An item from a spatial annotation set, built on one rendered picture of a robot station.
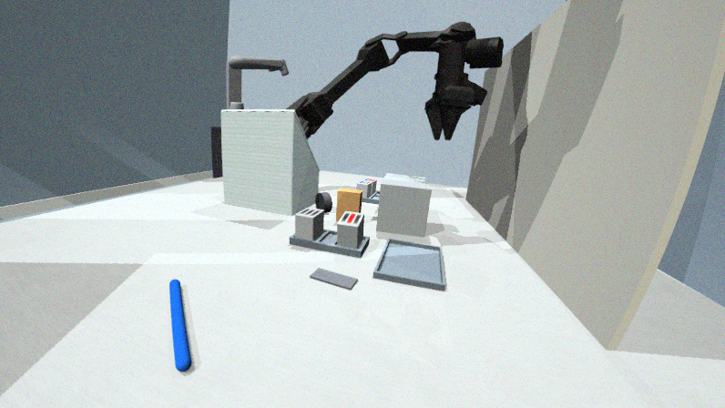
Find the blue rounded rod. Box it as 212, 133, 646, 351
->
169, 280, 192, 372

